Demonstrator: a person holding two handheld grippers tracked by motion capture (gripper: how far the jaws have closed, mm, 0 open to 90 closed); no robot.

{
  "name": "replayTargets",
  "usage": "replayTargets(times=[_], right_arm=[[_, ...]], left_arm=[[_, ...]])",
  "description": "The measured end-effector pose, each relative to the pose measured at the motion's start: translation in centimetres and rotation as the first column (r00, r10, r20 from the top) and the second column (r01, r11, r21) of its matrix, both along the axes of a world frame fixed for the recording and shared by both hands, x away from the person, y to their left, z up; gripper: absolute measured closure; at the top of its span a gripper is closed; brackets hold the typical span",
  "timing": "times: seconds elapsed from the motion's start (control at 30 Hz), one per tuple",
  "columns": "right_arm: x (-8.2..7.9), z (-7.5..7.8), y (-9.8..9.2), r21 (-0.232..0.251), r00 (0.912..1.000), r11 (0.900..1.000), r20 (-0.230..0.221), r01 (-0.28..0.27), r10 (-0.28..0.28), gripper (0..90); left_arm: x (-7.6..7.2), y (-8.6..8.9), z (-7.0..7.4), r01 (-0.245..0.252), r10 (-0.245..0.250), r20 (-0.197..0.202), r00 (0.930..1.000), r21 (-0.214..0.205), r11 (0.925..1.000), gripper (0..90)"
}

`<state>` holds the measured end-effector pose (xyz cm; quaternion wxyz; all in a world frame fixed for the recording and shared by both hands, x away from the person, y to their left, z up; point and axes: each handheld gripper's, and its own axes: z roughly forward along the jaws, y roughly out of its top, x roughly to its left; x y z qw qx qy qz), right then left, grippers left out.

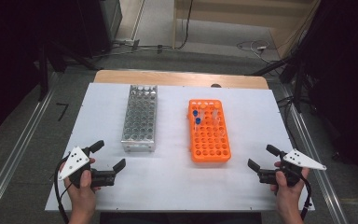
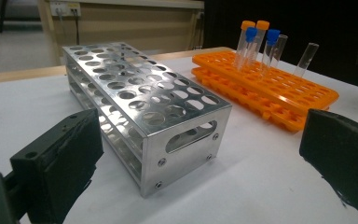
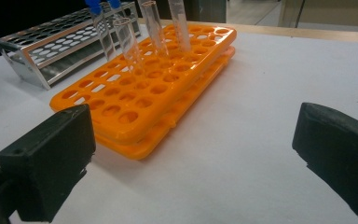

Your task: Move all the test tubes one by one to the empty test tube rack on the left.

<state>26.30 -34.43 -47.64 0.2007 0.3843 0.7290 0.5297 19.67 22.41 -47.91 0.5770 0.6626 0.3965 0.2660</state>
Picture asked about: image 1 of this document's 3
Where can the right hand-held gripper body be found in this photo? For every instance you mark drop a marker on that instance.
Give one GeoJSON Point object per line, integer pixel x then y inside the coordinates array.
{"type": "Point", "coordinates": [301, 160]}

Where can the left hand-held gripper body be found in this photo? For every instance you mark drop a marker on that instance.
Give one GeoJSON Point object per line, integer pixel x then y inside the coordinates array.
{"type": "Point", "coordinates": [74, 161]}

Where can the clear tube rack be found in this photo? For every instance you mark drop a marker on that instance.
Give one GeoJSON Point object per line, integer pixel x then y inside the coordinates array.
{"type": "Point", "coordinates": [140, 121]}

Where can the orange plastic tube rack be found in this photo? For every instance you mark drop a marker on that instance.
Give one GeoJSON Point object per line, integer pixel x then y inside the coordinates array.
{"type": "Point", "coordinates": [211, 140]}

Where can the blue capped test tube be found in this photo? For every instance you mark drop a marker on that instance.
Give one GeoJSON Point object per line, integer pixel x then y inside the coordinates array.
{"type": "Point", "coordinates": [195, 112]}
{"type": "Point", "coordinates": [198, 120]}

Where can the person's left hand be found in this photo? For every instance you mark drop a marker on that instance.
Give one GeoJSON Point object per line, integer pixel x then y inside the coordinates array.
{"type": "Point", "coordinates": [82, 199]}

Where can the person's right hand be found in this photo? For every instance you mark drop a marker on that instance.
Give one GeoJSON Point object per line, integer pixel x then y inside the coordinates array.
{"type": "Point", "coordinates": [289, 199]}

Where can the white board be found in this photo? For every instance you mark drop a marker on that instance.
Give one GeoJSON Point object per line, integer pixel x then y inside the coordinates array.
{"type": "Point", "coordinates": [167, 186]}

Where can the black metal stand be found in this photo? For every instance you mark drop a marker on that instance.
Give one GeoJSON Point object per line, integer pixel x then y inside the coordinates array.
{"type": "Point", "coordinates": [298, 84]}
{"type": "Point", "coordinates": [43, 71]}

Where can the dark curtain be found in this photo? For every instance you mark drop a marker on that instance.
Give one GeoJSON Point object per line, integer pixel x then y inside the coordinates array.
{"type": "Point", "coordinates": [348, 77]}
{"type": "Point", "coordinates": [6, 62]}

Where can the dark cabinet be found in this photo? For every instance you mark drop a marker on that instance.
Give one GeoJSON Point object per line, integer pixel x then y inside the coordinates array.
{"type": "Point", "coordinates": [96, 25]}

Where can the metal floor rail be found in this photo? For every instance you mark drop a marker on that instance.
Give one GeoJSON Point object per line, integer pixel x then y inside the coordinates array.
{"type": "Point", "coordinates": [18, 146]}
{"type": "Point", "coordinates": [317, 168]}

